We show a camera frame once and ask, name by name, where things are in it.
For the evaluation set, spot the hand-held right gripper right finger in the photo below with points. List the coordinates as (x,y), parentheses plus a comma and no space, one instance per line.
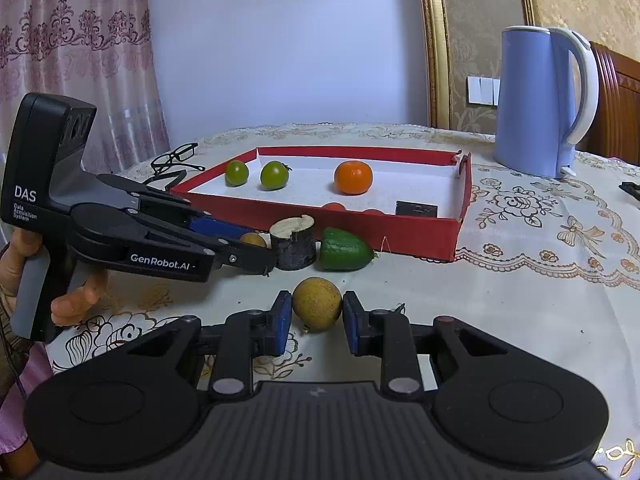
(352,325)

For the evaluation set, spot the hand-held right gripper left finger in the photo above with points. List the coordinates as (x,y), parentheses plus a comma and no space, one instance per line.
(282,320)

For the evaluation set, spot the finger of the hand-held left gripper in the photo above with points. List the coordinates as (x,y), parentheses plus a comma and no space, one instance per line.
(250,260)
(215,227)

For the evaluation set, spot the brown longan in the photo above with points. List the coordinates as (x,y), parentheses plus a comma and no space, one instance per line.
(252,240)
(316,305)

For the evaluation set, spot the green tomato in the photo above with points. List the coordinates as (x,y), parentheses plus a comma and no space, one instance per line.
(274,175)
(236,173)

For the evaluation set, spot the red tomato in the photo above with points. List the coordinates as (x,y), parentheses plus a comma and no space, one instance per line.
(373,212)
(334,206)

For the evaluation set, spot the red cardboard box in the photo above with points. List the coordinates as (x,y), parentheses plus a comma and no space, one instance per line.
(400,237)

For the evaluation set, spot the orange tangerine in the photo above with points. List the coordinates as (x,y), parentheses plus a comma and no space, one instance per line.
(353,177)

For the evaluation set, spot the black rectangular block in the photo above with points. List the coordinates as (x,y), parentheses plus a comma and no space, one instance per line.
(417,209)

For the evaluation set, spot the person's left hand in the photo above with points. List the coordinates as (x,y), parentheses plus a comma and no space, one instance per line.
(75,306)

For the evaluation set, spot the small wooden stump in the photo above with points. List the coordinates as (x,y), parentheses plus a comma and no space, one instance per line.
(293,245)

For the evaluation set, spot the green pointed fruit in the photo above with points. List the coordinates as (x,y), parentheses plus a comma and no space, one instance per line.
(345,255)

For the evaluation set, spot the black eyeglasses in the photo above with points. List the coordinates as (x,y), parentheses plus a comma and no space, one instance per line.
(161,162)

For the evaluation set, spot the pink patterned curtain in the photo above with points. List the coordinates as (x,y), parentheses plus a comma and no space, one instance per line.
(75,50)

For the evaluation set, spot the pink cloth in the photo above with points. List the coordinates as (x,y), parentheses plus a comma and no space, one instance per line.
(15,400)

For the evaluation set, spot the blue electric kettle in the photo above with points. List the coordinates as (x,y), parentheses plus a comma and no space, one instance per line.
(535,110)

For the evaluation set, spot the small black flat item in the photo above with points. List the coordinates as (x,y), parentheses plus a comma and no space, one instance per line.
(631,187)

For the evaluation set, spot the white wall switch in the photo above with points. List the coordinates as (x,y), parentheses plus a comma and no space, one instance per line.
(482,90)

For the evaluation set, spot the gold wall moulding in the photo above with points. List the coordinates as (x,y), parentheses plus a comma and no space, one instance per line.
(437,60)

